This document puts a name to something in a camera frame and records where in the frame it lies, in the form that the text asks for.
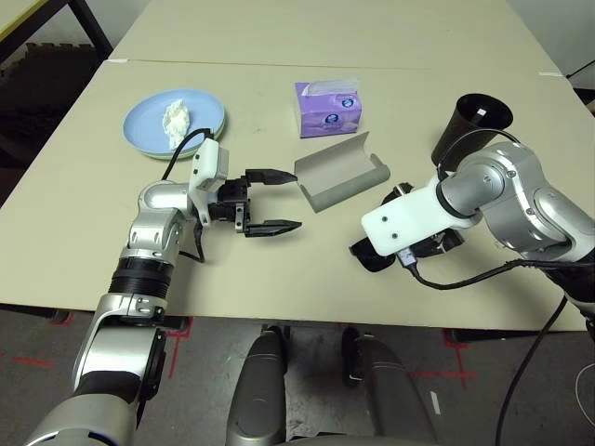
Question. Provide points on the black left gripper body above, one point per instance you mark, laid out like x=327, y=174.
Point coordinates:
x=232, y=202

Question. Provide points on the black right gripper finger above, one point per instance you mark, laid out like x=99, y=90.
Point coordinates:
x=441, y=244
x=402, y=190

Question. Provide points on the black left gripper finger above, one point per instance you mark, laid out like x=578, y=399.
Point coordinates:
x=272, y=177
x=274, y=228

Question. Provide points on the white tissue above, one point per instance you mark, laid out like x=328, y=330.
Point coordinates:
x=176, y=123

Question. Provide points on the blue plastic plate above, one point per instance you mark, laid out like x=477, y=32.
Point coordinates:
x=144, y=130

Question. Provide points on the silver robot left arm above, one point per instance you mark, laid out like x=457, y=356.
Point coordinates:
x=158, y=200

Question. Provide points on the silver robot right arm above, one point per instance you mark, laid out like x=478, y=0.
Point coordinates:
x=511, y=186

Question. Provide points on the grey open glasses case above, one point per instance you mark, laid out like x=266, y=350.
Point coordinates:
x=334, y=176

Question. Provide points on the black plastic cup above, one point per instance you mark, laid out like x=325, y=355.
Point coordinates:
x=453, y=135

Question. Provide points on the purple tissue box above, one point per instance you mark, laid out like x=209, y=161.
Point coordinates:
x=325, y=123

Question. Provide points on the black table foot with caster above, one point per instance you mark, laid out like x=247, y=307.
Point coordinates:
x=511, y=335
x=28, y=312
x=176, y=324

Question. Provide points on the white floor tape strip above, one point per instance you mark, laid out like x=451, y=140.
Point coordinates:
x=435, y=402

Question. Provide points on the grey robot right leg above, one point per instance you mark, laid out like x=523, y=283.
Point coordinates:
x=390, y=395

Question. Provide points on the grey robot leg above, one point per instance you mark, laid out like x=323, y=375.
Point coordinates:
x=390, y=395
x=258, y=395

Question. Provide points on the grey robot left leg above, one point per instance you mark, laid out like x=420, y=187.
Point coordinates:
x=258, y=395

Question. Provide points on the thin black stand rod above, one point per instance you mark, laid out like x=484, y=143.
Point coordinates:
x=581, y=69

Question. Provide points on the grey robot waist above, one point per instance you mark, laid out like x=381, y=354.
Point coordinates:
x=353, y=441

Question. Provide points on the black foam floor mats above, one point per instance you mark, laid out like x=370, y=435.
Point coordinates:
x=42, y=93

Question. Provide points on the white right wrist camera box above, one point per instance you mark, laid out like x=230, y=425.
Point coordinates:
x=400, y=223

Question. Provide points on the wooden side table black frame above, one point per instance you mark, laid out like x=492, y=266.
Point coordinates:
x=93, y=28

